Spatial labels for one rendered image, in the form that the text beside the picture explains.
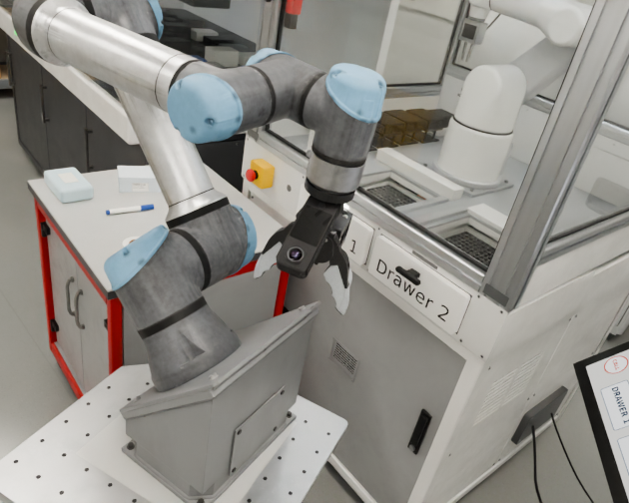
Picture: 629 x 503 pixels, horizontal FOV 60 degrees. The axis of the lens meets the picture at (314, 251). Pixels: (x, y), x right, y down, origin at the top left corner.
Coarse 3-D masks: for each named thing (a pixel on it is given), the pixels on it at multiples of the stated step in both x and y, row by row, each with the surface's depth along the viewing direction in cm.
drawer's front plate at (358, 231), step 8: (304, 184) 158; (304, 192) 158; (304, 200) 159; (344, 216) 147; (352, 216) 146; (352, 224) 145; (360, 224) 143; (352, 232) 146; (360, 232) 143; (368, 232) 141; (360, 240) 144; (368, 240) 143; (344, 248) 150; (360, 248) 145; (368, 248) 144; (352, 256) 148; (360, 256) 146
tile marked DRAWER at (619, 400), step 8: (616, 384) 92; (624, 384) 91; (600, 392) 93; (608, 392) 92; (616, 392) 91; (624, 392) 90; (608, 400) 91; (616, 400) 90; (624, 400) 89; (608, 408) 90; (616, 408) 89; (624, 408) 88; (608, 416) 88; (616, 416) 87; (624, 416) 86; (616, 424) 86; (624, 424) 85
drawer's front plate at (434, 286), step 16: (384, 240) 138; (384, 256) 139; (400, 256) 134; (432, 272) 128; (400, 288) 137; (416, 288) 133; (432, 288) 129; (448, 288) 125; (416, 304) 134; (432, 304) 130; (448, 304) 126; (464, 304) 123; (432, 320) 131; (448, 320) 127
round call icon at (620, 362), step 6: (618, 354) 97; (624, 354) 96; (606, 360) 98; (612, 360) 97; (618, 360) 96; (624, 360) 95; (606, 366) 97; (612, 366) 96; (618, 366) 95; (624, 366) 94; (606, 372) 96; (612, 372) 95; (618, 372) 94
